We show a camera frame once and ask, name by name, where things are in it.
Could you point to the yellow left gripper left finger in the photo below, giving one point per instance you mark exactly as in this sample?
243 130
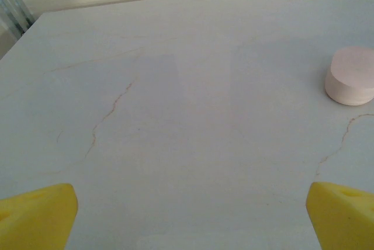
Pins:
35 220

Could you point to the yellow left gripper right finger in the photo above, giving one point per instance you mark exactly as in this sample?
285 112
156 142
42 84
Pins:
344 220

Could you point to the pink earbud charging case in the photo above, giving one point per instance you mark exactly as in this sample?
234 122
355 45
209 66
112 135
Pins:
350 77

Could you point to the aluminium frame post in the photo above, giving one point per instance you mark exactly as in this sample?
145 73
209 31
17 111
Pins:
13 7

